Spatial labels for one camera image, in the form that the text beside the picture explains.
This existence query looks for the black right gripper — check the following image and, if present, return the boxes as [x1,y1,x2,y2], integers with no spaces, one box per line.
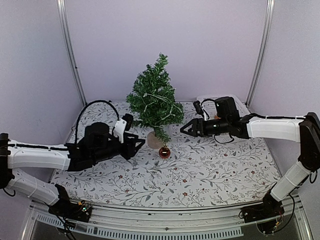
[181,117,230,138]

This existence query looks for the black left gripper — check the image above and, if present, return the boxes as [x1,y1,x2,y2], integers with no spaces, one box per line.
[91,133,145,163]

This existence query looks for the white plastic basket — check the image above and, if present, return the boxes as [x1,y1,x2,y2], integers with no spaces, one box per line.
[197,96,247,144]

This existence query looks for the red ball ornament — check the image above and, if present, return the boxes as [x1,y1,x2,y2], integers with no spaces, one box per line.
[158,144,171,159]

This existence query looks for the small green christmas tree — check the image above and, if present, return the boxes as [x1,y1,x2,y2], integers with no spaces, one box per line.
[126,53,184,145]

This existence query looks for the clear led light string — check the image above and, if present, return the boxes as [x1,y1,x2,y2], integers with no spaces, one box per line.
[129,74,185,123]

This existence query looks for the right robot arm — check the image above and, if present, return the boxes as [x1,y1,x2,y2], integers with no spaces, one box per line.
[180,96,320,218]

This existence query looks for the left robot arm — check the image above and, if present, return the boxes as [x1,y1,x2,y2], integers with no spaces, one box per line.
[0,111,145,217]

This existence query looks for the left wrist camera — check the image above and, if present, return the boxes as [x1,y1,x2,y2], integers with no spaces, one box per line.
[122,113,134,131]

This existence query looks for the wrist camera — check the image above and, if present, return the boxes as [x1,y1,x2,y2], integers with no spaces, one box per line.
[122,113,134,131]
[193,100,204,116]

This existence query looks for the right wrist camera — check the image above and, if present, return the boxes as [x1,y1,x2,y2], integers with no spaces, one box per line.
[193,100,204,116]

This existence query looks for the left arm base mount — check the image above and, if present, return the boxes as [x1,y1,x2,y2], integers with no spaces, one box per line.
[48,199,92,223]

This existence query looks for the front aluminium rail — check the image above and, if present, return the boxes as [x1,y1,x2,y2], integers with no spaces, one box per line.
[20,194,316,240]

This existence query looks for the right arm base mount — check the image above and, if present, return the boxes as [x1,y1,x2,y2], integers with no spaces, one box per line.
[238,203,285,235]

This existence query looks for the right aluminium frame post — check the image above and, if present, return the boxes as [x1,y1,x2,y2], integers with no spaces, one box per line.
[245,0,275,108]

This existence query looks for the aluminium frame post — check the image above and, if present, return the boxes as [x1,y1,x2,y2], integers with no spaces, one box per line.
[56,0,87,106]
[245,0,275,108]

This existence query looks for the left aluminium frame post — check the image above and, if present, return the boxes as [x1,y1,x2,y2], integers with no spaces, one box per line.
[56,0,87,106]

